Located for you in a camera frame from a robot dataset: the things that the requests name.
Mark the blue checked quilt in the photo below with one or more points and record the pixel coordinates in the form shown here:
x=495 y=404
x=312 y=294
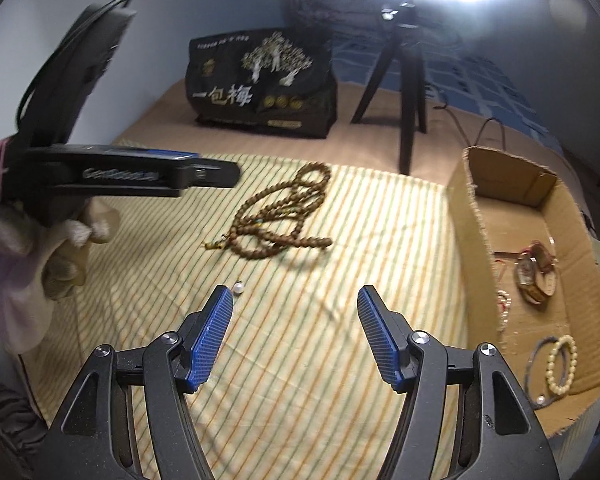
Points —
x=471 y=83

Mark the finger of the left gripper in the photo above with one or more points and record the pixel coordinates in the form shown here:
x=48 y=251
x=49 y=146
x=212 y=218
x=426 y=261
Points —
x=195 y=172

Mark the black printed gift bag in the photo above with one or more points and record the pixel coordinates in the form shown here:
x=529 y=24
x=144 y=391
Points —
x=267 y=80

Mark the white gloved left hand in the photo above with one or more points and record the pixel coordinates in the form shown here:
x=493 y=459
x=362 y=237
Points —
x=39 y=266

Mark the brown cardboard box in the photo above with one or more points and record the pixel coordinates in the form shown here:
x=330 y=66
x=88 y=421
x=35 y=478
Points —
x=499 y=204

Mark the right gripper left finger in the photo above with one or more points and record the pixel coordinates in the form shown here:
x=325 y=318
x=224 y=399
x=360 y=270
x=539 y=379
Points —
x=93 y=435

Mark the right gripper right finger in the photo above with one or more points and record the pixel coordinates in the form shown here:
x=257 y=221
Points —
x=497 y=435

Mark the black tripod stand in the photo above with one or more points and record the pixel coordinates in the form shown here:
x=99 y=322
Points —
x=403 y=46

